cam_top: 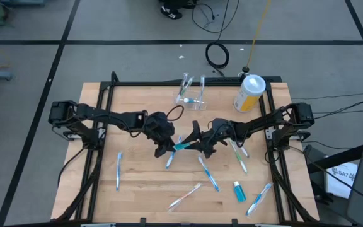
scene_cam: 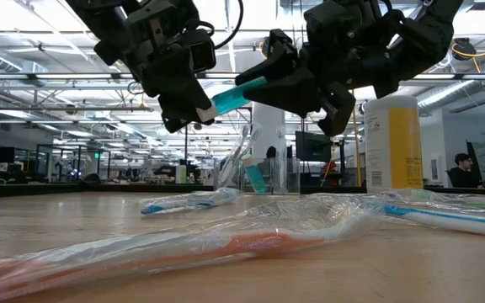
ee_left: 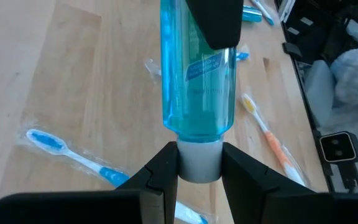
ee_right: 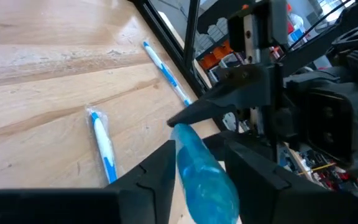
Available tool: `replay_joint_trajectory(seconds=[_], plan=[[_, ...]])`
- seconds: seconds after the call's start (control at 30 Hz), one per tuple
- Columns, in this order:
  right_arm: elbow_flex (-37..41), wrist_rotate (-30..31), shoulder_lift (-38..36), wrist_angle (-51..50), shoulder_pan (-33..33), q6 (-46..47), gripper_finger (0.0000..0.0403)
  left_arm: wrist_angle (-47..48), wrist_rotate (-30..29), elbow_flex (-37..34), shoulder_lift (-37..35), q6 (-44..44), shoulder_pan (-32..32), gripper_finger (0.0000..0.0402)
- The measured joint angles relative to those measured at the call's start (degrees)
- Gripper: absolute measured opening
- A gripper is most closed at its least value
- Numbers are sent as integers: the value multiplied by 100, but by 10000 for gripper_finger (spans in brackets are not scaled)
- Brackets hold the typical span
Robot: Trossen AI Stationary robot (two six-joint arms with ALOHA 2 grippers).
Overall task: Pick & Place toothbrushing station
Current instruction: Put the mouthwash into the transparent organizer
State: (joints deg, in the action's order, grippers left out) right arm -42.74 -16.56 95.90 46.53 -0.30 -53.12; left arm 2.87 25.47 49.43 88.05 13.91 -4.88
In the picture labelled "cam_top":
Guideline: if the clear acrylic organizer holder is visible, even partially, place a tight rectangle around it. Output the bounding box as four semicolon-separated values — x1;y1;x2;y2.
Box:
172;89;208;111

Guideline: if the yellow hanging cord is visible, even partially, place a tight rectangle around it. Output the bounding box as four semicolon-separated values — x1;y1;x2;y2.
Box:
243;0;272;73

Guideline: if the blue white toothbrush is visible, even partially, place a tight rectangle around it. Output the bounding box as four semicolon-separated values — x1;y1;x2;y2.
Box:
164;135;183;170
245;182;274;218
199;74;206;103
197;155;221;192
175;72;189;104

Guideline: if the black power cable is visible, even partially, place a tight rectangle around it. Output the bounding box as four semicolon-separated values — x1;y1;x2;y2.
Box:
290;91;363;101

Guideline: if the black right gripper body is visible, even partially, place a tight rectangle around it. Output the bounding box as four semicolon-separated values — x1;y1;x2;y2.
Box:
200;118;234;151

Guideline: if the wrapped orange white toothbrush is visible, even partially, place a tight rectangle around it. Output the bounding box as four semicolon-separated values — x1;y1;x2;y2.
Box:
168;182;202;212

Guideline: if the person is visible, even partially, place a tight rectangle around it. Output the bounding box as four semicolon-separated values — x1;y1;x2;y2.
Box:
158;0;198;20

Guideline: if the white yellow wipes canister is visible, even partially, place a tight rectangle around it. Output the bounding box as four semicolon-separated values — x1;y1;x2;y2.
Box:
233;74;267;114

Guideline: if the thin black floor cable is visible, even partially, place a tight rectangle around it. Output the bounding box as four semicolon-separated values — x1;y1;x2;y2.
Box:
191;0;241;34

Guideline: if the white printed paper sheet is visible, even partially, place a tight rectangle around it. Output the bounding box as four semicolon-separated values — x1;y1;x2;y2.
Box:
325;162;359;199

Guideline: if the wrapped green white toothbrush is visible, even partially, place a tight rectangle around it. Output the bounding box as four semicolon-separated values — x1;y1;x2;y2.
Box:
180;76;195;97
229;139;248;175

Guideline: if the coiled black floor cable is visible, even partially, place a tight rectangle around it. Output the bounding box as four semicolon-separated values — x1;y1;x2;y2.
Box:
205;42;230;71

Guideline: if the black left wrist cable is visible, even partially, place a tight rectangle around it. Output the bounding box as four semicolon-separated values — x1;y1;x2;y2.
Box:
165;105;185;122

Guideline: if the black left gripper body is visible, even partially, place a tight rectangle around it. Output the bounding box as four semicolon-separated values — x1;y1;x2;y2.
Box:
143;110;175;145

